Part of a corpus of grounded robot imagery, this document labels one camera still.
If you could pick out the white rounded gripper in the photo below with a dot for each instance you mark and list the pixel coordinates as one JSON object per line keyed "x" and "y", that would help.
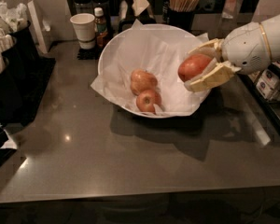
{"x": 244, "y": 48}

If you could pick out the red apple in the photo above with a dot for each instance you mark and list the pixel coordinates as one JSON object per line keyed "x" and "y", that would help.
{"x": 146, "y": 100}
{"x": 142, "y": 80}
{"x": 193, "y": 66}

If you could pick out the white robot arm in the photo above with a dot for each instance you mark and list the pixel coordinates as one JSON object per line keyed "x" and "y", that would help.
{"x": 272, "y": 30}

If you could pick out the white bowl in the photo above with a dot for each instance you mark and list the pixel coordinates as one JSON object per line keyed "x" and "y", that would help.
{"x": 115, "y": 50}

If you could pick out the red apple front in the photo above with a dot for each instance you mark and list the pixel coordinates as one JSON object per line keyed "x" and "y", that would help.
{"x": 146, "y": 100}

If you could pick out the white paper liner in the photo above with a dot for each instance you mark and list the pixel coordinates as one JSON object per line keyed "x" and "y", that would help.
{"x": 146, "y": 50}

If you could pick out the black stir stick holder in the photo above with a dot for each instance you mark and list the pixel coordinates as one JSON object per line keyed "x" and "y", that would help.
{"x": 182, "y": 20}

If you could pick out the black condiment rack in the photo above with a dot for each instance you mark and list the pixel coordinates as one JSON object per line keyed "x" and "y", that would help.
{"x": 265, "y": 88}

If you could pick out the white napkin in dispenser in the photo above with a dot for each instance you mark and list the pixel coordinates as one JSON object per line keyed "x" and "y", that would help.
{"x": 139, "y": 6}

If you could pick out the small tea bottle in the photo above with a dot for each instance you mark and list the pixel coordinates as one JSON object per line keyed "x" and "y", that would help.
{"x": 101, "y": 27}

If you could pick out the black coaster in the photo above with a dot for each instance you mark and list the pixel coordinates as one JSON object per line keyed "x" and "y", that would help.
{"x": 89, "y": 54}

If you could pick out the white paper cup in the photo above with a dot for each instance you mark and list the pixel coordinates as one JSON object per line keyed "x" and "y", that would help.
{"x": 83, "y": 24}

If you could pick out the black tray mat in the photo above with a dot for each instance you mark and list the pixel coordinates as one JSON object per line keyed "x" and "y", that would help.
{"x": 32, "y": 90}

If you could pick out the black cutlery holder rear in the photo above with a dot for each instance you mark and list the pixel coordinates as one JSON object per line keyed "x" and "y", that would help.
{"x": 26, "y": 46}

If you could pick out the black cutlery holder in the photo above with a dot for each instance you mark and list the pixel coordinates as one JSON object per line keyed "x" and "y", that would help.
{"x": 26, "y": 46}
{"x": 16, "y": 65}
{"x": 10, "y": 97}

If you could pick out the black cutlery holder middle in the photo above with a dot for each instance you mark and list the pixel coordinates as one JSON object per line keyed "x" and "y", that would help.
{"x": 16, "y": 65}

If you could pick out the black cutlery holder front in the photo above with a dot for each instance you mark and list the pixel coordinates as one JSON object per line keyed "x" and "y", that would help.
{"x": 10, "y": 97}

